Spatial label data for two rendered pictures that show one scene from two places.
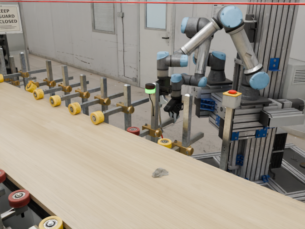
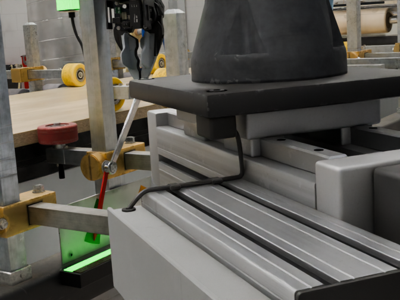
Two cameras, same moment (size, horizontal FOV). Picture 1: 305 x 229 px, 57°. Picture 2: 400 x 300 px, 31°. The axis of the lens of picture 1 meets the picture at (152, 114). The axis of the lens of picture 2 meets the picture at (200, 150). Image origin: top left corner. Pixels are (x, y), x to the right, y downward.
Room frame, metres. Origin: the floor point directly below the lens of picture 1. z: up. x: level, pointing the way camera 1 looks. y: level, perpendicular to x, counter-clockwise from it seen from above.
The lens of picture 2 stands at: (1.72, -1.36, 1.10)
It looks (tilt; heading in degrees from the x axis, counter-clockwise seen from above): 10 degrees down; 83
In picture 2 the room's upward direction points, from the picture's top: 4 degrees counter-clockwise
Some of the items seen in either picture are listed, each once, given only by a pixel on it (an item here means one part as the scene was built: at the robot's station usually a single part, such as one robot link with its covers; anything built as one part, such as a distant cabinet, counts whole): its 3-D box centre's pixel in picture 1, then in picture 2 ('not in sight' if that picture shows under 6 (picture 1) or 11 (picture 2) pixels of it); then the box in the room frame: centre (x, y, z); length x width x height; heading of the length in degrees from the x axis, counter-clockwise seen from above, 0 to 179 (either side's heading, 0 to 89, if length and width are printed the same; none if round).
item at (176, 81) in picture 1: (176, 82); not in sight; (1.94, -0.17, 1.12); 0.09 x 0.08 x 0.11; 152
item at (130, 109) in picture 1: (125, 107); not in sight; (1.88, 0.19, 0.95); 0.13 x 0.06 x 0.05; 49
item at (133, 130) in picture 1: (133, 136); (59, 150); (1.61, 0.12, 0.85); 0.08 x 0.08 x 0.11
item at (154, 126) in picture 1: (154, 118); (102, 113); (1.70, -0.01, 0.94); 0.03 x 0.03 x 0.48; 49
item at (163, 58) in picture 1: (163, 60); not in sight; (1.77, -0.06, 1.30); 0.09 x 0.08 x 0.11; 87
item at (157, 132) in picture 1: (151, 131); (112, 160); (1.71, 0.00, 0.85); 0.13 x 0.06 x 0.05; 49
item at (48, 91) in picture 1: (64, 87); (330, 63); (2.38, 0.77, 0.95); 0.50 x 0.04 x 0.04; 139
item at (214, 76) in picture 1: (217, 73); not in sight; (2.35, -0.54, 1.09); 0.15 x 0.15 x 0.10
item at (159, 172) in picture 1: (159, 171); not in sight; (1.13, -0.03, 0.91); 0.09 x 0.07 x 0.02; 125
